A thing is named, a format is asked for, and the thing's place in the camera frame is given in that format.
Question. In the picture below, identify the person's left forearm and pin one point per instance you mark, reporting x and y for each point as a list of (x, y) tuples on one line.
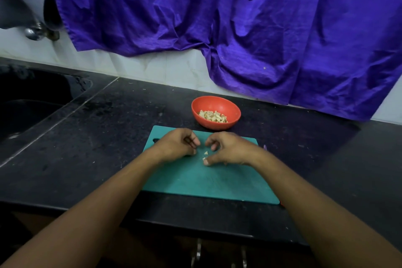
[(75, 220)]

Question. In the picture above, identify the person's left hand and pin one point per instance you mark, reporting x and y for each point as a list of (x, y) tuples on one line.
[(173, 146)]

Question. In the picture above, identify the orange bowl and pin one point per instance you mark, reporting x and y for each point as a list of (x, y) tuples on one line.
[(200, 104)]

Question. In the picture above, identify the dark kitchen sink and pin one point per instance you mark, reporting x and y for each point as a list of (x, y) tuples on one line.
[(31, 101)]

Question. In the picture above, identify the purple cloth curtain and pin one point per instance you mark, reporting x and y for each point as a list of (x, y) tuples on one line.
[(308, 32)]

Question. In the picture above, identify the metal faucet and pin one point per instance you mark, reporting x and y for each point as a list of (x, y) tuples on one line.
[(34, 23)]

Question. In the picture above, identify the person's right hand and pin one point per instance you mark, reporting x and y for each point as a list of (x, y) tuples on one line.
[(233, 149)]

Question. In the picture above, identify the teal plastic cutting board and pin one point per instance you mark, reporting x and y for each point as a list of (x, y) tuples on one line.
[(226, 183)]

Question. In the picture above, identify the person's right forearm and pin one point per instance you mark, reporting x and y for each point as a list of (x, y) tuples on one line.
[(339, 220)]

